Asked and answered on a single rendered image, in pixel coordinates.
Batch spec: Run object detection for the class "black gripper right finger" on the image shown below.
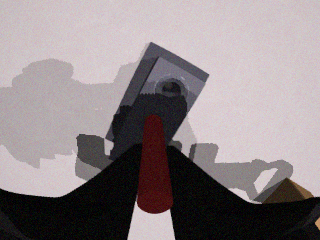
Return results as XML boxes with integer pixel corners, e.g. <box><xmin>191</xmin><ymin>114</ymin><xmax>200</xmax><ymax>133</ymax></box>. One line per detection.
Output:
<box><xmin>165</xmin><ymin>145</ymin><xmax>320</xmax><ymax>240</ymax></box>

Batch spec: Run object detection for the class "dark red peg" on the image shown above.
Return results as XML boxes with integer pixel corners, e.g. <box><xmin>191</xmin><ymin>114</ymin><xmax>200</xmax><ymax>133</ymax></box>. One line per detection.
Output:
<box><xmin>137</xmin><ymin>115</ymin><xmax>173</xmax><ymax>213</ymax></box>

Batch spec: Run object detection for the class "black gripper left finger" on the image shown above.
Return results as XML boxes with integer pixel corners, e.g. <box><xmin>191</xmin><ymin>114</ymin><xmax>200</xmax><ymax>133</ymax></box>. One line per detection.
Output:
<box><xmin>0</xmin><ymin>143</ymin><xmax>143</xmax><ymax>240</ymax></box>

